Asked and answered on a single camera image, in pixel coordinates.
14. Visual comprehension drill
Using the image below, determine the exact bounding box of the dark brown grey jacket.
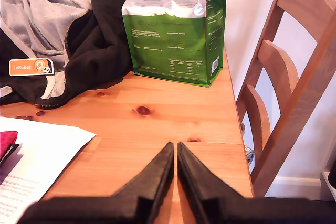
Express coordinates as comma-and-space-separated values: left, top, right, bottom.
0, 0, 135, 110

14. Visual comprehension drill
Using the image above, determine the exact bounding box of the printed white paper sheet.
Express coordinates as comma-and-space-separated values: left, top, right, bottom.
0, 116, 97, 224

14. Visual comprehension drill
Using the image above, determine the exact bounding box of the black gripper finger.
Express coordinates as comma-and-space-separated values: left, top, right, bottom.
112, 141, 175, 224
177, 141, 245, 224

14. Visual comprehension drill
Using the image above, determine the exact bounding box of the orange LeRobot badge sticker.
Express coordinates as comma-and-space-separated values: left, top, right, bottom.
9, 58, 55, 77

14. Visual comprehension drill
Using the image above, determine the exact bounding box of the wooden chair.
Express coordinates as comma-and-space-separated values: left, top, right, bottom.
235, 0, 336, 198

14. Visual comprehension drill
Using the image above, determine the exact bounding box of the green silver pet food bag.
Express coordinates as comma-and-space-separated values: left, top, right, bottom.
121, 0, 227, 88

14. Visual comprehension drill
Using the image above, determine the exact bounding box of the pink fabric zip pouch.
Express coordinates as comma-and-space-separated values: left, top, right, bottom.
0, 131, 20, 168

